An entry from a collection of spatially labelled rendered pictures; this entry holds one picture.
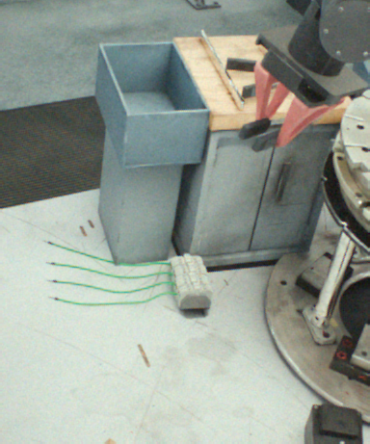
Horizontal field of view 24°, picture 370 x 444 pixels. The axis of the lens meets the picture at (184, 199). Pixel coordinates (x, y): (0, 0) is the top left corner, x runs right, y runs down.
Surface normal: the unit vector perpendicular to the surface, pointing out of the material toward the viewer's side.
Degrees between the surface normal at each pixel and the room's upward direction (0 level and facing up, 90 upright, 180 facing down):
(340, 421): 0
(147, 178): 90
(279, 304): 0
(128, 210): 90
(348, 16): 87
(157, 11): 0
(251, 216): 90
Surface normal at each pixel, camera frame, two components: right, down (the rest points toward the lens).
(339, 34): -0.17, 0.57
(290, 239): 0.28, 0.65
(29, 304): 0.13, -0.76
